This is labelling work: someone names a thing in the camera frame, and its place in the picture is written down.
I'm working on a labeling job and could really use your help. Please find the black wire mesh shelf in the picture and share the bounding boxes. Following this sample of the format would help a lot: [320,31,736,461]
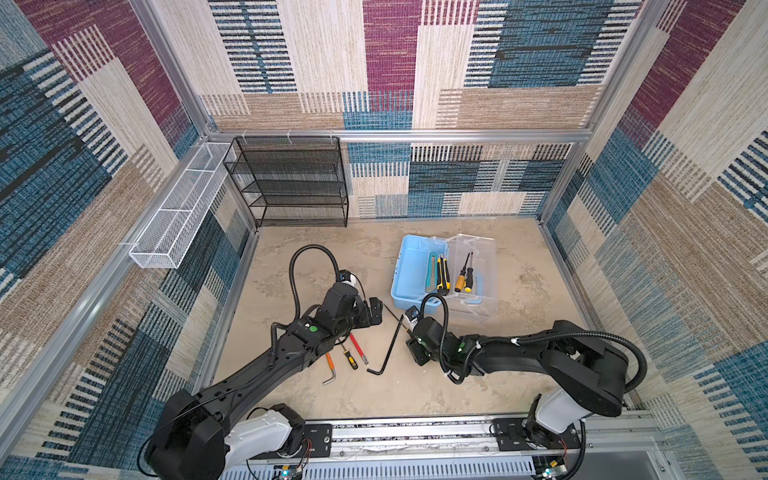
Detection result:
[223,136,349,227]

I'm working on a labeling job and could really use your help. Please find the white wire mesh basket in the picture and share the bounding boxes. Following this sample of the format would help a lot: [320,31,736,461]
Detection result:
[129,143,229,269]

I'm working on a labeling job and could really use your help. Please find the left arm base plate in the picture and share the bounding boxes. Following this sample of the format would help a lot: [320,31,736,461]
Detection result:
[257,423,333,463]

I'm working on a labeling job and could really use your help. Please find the wooden handled screwdriver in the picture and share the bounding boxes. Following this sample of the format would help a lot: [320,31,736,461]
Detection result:
[454,252,470,293]

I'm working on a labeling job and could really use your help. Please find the teal utility knife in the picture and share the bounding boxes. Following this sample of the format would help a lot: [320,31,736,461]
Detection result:
[425,252,438,293]

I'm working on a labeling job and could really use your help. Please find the black hex key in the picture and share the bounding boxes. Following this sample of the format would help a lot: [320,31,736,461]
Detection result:
[366,314,405,376]

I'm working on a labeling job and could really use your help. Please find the orange hex key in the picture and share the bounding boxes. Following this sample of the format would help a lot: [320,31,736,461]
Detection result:
[322,353,337,386]

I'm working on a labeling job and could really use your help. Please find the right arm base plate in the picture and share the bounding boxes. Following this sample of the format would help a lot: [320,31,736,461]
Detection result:
[488,417,580,452]

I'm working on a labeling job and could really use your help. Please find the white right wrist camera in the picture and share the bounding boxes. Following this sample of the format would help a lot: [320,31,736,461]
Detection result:
[404,306,420,330]

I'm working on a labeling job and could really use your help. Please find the light blue plastic toolbox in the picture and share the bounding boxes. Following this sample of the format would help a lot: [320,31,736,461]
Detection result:
[391,234,497,319]

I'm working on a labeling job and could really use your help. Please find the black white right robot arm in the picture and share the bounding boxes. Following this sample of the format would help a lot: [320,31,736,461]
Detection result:
[404,304,648,449]

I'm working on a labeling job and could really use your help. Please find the black yellow phillips screwdriver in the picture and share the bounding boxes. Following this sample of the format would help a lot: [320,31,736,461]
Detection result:
[463,252,474,293]

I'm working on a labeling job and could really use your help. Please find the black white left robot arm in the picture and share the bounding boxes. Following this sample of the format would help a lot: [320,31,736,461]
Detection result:
[136,269,383,479]

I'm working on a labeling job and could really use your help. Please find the black yellow utility knife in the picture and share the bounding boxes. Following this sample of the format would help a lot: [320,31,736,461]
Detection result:
[437,255,451,296]

